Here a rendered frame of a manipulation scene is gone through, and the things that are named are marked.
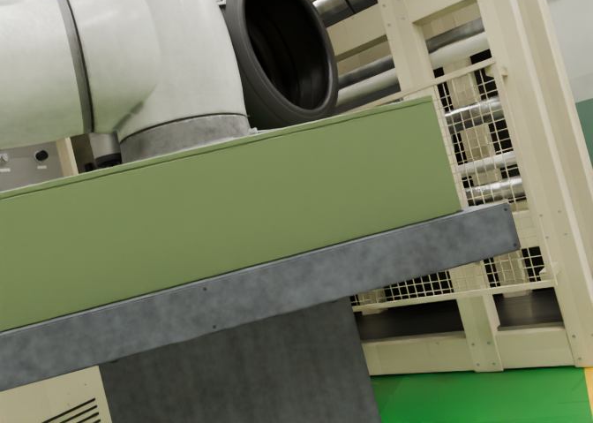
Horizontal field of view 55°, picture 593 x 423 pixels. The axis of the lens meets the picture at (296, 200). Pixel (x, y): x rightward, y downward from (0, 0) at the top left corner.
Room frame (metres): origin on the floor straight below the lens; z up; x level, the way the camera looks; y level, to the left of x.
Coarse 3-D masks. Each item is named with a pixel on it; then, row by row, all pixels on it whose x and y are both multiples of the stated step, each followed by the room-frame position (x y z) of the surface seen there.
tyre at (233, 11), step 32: (256, 0) 1.92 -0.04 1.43; (288, 0) 1.90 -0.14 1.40; (256, 32) 2.02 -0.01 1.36; (288, 32) 1.99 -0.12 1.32; (320, 32) 1.86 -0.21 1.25; (256, 64) 1.53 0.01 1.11; (288, 64) 2.04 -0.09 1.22; (320, 64) 1.97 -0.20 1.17; (256, 96) 1.53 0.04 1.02; (288, 96) 2.05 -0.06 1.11; (320, 96) 1.95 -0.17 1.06
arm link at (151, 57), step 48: (96, 0) 0.59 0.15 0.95; (144, 0) 0.60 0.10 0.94; (192, 0) 0.62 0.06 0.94; (96, 48) 0.58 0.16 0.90; (144, 48) 0.59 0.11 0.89; (192, 48) 0.61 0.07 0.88; (96, 96) 0.59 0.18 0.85; (144, 96) 0.60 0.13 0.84; (192, 96) 0.61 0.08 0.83; (240, 96) 0.66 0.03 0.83
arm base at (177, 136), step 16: (160, 128) 0.61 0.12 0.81; (176, 128) 0.60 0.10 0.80; (192, 128) 0.61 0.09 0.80; (208, 128) 0.61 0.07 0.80; (224, 128) 0.62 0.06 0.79; (240, 128) 0.64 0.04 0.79; (256, 128) 0.67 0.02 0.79; (128, 144) 0.63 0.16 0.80; (144, 144) 0.61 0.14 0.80; (160, 144) 0.60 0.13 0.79; (176, 144) 0.60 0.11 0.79; (192, 144) 0.60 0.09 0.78; (208, 144) 0.61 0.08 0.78; (128, 160) 0.63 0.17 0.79
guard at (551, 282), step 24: (456, 72) 1.75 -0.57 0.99; (480, 72) 1.72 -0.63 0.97; (408, 96) 1.86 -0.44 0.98; (504, 96) 1.69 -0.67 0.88; (528, 192) 1.69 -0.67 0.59; (528, 216) 1.71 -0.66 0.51; (480, 264) 1.81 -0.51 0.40; (432, 288) 1.91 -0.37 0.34; (504, 288) 1.77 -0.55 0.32; (528, 288) 1.73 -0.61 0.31
